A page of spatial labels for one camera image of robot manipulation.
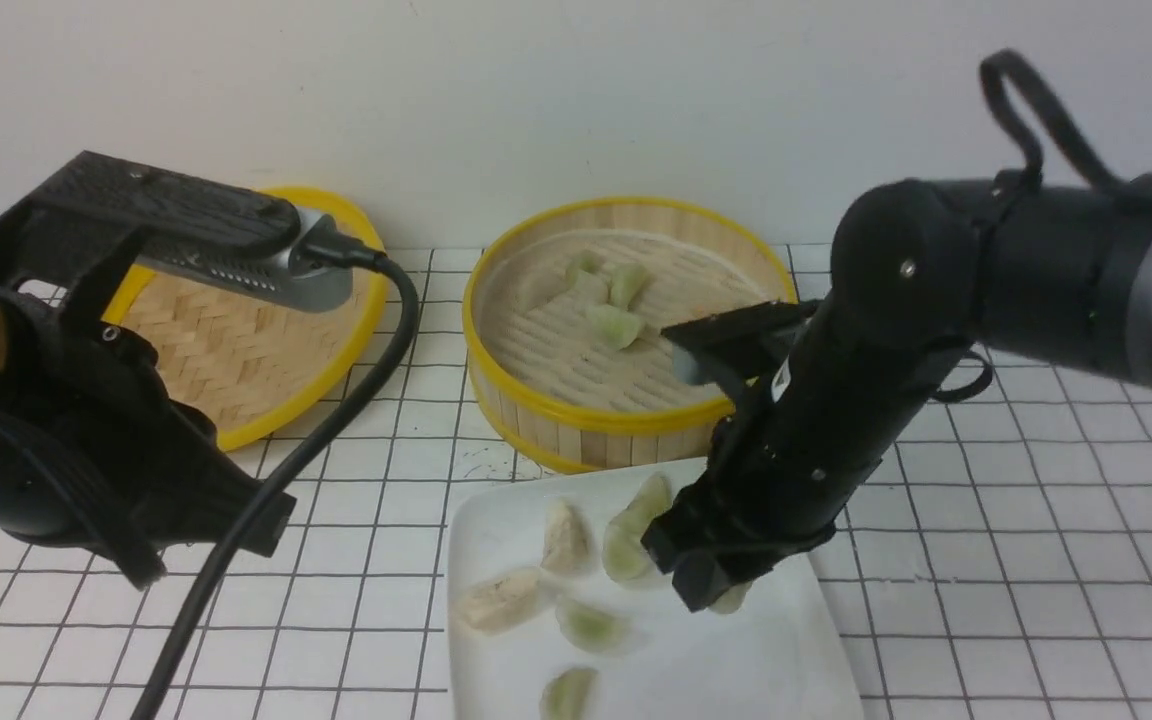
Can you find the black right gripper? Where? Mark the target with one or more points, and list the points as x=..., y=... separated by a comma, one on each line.
x=799, y=441

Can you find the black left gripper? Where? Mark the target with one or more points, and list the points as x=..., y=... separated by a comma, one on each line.
x=94, y=453

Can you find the green dumpling steamer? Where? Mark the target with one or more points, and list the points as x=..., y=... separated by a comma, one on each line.
x=614, y=327
x=626, y=283
x=583, y=281

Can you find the green dumpling plate front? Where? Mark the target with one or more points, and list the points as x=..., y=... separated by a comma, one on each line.
x=566, y=696

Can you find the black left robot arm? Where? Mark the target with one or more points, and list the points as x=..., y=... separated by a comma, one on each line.
x=95, y=455

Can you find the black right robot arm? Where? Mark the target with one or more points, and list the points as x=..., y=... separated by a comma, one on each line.
x=1051, y=261

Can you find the pale dumpling on plate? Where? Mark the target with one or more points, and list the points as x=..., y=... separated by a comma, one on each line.
x=566, y=548

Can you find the green dumpling plate bottom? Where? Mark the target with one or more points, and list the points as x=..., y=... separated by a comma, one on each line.
x=589, y=628

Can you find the white square plate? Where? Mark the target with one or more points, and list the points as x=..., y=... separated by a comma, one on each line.
x=777, y=657

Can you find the beige dumpling plate left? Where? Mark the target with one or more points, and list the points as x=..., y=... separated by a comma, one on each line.
x=502, y=603

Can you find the yellow-rimmed bamboo steamer lid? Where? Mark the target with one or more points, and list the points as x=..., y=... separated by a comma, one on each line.
x=249, y=365

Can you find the yellow-rimmed bamboo steamer basket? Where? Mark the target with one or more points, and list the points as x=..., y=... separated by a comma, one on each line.
x=540, y=375

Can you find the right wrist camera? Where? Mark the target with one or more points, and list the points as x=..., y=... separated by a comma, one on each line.
x=729, y=349

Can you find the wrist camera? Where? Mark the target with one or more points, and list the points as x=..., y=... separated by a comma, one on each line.
x=729, y=349
x=91, y=221

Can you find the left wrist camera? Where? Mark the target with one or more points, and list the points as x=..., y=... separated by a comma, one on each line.
x=91, y=221

